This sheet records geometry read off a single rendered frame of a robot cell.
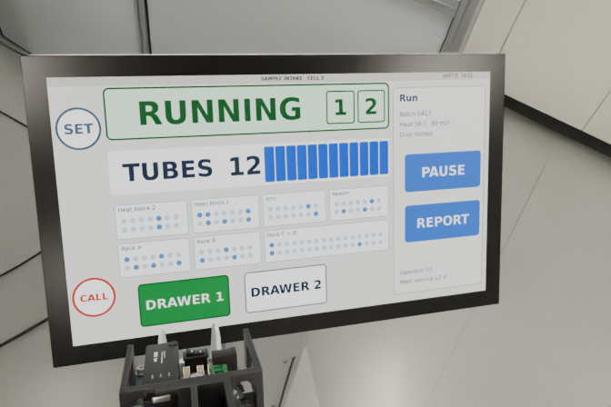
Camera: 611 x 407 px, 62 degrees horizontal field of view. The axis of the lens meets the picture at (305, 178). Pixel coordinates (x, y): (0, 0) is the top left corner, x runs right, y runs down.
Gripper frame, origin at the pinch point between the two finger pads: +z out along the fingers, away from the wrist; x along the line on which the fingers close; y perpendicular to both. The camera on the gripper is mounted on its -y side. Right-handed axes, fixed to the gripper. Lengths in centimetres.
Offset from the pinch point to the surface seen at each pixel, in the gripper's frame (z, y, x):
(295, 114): 14.8, 19.6, -12.5
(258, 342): 39.9, -17.9, -11.2
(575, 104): 159, 17, -181
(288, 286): 14.8, 0.6, -11.1
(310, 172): 14.8, 13.3, -14.1
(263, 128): 14.8, 18.3, -9.0
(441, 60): 14.9, 25.2, -29.9
